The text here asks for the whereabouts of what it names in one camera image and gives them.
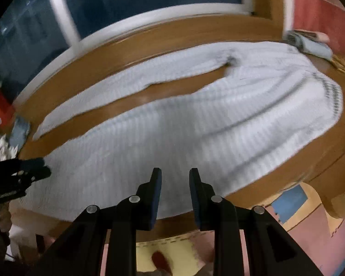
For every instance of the red slipper foot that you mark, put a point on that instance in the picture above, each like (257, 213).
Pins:
(161, 263)

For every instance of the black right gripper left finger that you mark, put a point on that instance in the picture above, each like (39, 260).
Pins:
(119, 224)

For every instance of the folded pink beige garment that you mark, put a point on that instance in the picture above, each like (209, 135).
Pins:
(314, 35)

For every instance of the folded light blue garment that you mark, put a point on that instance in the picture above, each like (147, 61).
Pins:
(308, 46)

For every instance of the red box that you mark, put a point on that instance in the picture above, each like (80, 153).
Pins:
(6, 111)

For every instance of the red pink curtain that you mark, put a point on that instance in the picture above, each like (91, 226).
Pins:
(322, 16)

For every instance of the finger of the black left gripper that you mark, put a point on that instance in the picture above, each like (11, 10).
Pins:
(28, 170)

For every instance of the white framed window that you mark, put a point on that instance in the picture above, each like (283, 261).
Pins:
(39, 37)

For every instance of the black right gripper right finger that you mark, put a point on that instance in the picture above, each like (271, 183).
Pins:
(213, 212)

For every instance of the colourful foam floor mat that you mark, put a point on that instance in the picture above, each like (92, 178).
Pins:
(298, 210)

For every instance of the grey white striped garment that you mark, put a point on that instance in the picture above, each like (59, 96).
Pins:
(270, 103)

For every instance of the yellow patterned cloth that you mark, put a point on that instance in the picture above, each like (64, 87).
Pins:
(338, 61)

